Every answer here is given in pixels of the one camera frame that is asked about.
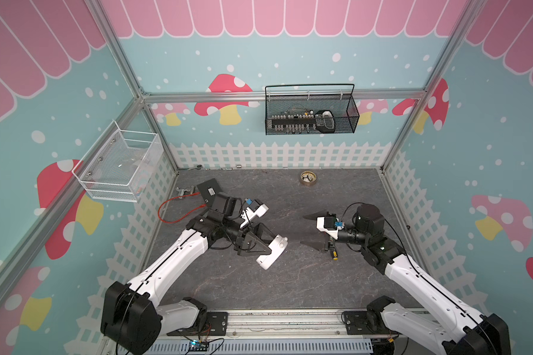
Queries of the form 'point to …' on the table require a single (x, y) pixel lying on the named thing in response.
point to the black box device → (208, 191)
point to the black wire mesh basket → (310, 115)
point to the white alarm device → (277, 245)
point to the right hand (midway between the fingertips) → (304, 227)
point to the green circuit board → (198, 345)
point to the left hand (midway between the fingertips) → (270, 250)
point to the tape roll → (308, 178)
